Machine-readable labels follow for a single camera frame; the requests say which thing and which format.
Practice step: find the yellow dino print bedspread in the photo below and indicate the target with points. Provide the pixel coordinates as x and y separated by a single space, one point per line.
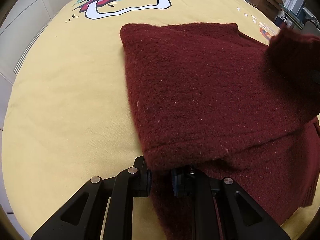
68 116

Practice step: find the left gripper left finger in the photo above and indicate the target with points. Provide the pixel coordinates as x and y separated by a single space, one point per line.
101 208

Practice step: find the dark red knit sweater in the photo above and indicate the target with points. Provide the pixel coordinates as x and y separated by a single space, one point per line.
207 95

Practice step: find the white wardrobe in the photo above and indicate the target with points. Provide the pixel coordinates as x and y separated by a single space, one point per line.
19 30

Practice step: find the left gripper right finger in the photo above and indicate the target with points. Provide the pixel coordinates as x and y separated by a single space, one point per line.
222 209

